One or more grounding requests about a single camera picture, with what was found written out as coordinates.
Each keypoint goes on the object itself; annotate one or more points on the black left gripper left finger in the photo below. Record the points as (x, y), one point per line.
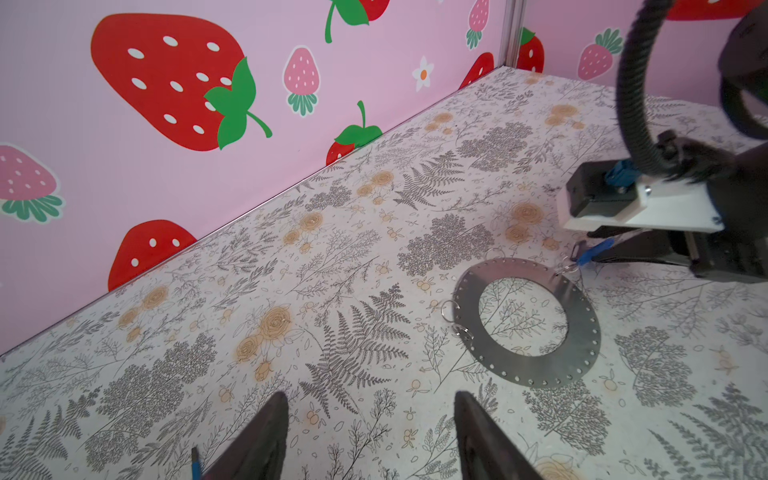
(260, 449)

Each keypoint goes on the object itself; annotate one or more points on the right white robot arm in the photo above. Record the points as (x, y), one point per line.
(743, 69)

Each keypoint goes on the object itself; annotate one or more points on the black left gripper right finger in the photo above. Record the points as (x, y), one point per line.
(484, 450)

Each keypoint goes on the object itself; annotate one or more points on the blue headed key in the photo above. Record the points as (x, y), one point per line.
(588, 255)

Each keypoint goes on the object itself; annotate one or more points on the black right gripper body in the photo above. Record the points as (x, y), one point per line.
(737, 189)

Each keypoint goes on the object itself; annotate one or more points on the silver frame post right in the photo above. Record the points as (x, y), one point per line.
(512, 31)

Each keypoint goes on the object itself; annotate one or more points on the large silver keyring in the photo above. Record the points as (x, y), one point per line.
(569, 362)

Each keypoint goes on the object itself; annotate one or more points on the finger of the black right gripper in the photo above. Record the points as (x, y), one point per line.
(655, 246)

